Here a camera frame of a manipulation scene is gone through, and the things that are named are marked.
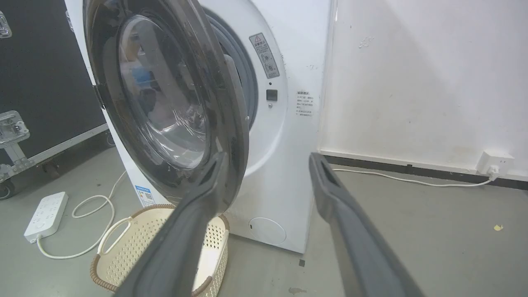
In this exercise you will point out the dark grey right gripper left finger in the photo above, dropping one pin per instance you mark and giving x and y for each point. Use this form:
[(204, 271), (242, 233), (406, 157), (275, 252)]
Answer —
[(177, 247)]

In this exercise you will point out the dark round washing machine door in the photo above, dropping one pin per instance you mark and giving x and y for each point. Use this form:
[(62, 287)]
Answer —
[(165, 95)]

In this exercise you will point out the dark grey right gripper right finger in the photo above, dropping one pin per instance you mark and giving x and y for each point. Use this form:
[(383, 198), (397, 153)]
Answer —
[(359, 243)]

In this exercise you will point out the white power strip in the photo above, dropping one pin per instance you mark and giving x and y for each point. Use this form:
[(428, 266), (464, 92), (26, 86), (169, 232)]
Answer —
[(46, 216)]

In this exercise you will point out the white wall socket with plug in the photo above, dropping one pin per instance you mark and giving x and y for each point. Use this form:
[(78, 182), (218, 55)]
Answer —
[(495, 163)]

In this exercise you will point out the black flight case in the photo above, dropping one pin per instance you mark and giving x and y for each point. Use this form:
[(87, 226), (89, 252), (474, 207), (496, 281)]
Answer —
[(37, 82)]

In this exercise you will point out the cream perforated laundry basket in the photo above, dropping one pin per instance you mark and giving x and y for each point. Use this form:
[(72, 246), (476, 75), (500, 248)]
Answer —
[(136, 243)]

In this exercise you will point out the white front-load washing machine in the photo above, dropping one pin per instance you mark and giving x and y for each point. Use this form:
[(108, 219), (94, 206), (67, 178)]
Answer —
[(284, 136)]

